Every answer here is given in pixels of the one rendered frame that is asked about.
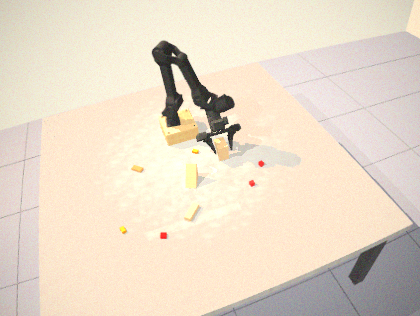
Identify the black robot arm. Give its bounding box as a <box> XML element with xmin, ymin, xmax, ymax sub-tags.
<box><xmin>152</xmin><ymin>40</ymin><xmax>235</xmax><ymax>131</ymax></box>

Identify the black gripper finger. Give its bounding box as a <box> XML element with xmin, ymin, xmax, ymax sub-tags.
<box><xmin>203</xmin><ymin>138</ymin><xmax>217</xmax><ymax>155</ymax></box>
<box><xmin>227</xmin><ymin>131</ymin><xmax>236</xmax><ymax>150</ymax></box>

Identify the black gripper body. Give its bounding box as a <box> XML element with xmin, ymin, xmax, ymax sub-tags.
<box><xmin>196</xmin><ymin>114</ymin><xmax>242</xmax><ymax>142</ymax></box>

